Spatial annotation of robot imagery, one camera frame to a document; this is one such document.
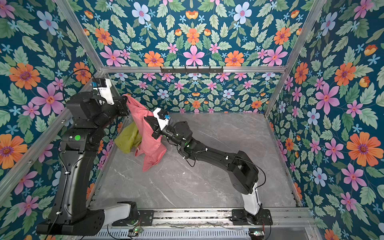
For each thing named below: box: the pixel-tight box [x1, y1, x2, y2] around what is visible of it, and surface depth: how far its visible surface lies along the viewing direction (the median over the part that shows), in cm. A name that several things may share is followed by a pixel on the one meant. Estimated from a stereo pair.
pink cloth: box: [123, 94, 167, 172], surface depth 72 cm
